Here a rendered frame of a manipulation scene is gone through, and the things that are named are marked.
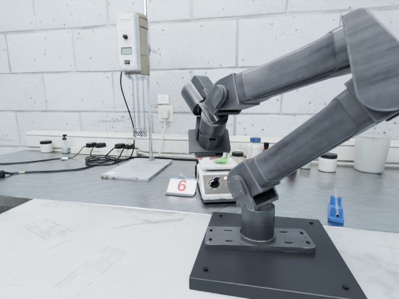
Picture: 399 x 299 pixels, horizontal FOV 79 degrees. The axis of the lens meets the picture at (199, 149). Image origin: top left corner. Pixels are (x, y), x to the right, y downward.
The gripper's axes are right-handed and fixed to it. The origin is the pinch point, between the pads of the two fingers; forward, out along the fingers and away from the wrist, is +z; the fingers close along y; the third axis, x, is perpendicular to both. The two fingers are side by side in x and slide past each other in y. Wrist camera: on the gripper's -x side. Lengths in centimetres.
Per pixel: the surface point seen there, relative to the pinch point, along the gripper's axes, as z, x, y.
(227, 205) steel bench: 6.5, 12.2, -5.9
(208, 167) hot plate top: 8.2, -0.5, -1.9
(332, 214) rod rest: -3.2, 18.0, -29.5
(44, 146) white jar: 66, -41, 82
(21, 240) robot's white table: -3.3, 20.5, 40.8
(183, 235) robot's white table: -4.4, 21.3, 6.9
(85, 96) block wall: 52, -66, 59
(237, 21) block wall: 10, -77, -22
